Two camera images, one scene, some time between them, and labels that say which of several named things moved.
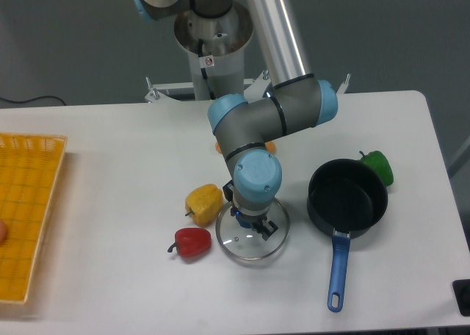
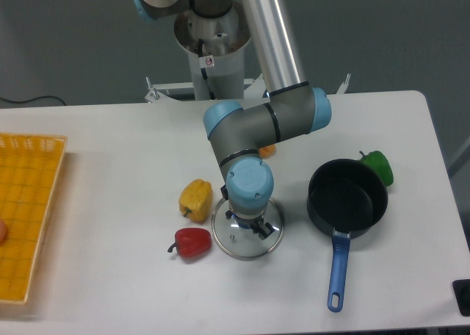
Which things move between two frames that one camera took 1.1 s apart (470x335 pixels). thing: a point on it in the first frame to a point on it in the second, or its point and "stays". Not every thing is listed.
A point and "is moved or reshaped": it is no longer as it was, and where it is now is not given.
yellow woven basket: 29,167 stays
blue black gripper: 253,222 stays
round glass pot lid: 248,243 is moved or reshaped
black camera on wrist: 228,191 stays
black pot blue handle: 346,197 stays
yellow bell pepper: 204,203 is moved or reshaped
